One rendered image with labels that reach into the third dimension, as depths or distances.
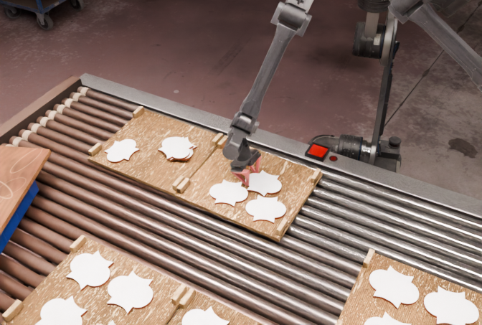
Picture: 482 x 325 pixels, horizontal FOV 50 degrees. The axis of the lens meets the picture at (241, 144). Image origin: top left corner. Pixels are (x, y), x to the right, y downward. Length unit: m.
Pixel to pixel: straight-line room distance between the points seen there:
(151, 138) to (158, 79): 2.09
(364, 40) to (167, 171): 0.97
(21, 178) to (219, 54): 2.76
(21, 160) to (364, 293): 1.24
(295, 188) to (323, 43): 2.82
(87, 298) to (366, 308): 0.81
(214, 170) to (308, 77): 2.28
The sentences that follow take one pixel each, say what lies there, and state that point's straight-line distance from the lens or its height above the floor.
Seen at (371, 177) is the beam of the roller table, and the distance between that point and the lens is 1.93.
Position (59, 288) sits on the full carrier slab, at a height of 0.94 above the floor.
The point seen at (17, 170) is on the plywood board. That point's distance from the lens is 1.94.
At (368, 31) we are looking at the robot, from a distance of 2.21.
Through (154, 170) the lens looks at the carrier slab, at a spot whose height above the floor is 0.94.
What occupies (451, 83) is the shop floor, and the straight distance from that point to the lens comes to 4.22.
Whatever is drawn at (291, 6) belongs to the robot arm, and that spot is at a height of 1.54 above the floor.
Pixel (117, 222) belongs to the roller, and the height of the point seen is 0.92.
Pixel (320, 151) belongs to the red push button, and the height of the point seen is 0.93.
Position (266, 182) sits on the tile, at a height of 0.95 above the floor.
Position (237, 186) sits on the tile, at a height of 0.95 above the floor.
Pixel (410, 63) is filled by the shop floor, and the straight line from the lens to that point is 4.37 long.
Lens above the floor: 2.24
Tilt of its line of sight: 41 degrees down
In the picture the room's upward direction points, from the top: 2 degrees counter-clockwise
